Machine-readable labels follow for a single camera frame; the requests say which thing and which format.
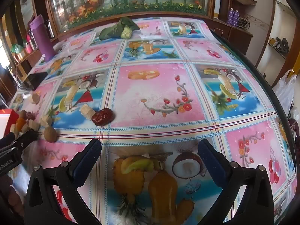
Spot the orange tangerine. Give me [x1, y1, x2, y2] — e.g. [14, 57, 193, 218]
[16, 118, 26, 132]

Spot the black smartphone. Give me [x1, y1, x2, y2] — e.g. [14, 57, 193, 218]
[22, 72, 48, 91]

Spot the red white cardboard tray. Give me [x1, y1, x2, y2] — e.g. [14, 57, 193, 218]
[0, 109, 19, 137]

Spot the brown cardboard box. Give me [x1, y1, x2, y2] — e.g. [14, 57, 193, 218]
[232, 0, 257, 6]

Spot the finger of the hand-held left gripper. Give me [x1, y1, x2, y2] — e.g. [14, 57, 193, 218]
[0, 132, 19, 149]
[13, 129, 38, 149]

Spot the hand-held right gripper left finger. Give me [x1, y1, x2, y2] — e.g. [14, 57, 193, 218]
[26, 139, 102, 225]

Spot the white plastic bag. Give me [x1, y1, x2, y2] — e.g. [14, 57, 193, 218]
[273, 70, 297, 115]

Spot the large red date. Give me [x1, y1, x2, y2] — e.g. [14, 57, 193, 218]
[91, 108, 113, 126]

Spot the purple thermos bottle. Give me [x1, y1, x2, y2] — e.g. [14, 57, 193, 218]
[28, 14, 55, 62]

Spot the green plastic bag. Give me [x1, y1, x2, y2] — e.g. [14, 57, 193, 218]
[10, 43, 24, 54]

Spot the printed plastic tablecloth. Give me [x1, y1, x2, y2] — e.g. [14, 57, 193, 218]
[8, 16, 298, 225]

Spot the green leaf-wrapped dumpling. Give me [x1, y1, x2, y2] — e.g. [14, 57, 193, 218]
[98, 17, 140, 40]

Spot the wooden sideboard cabinet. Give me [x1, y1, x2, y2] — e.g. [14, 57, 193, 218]
[9, 35, 59, 82]

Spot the person's left forearm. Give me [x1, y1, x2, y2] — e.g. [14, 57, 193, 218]
[0, 175, 27, 225]

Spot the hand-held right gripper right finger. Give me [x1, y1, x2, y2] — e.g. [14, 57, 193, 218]
[198, 139, 275, 225]

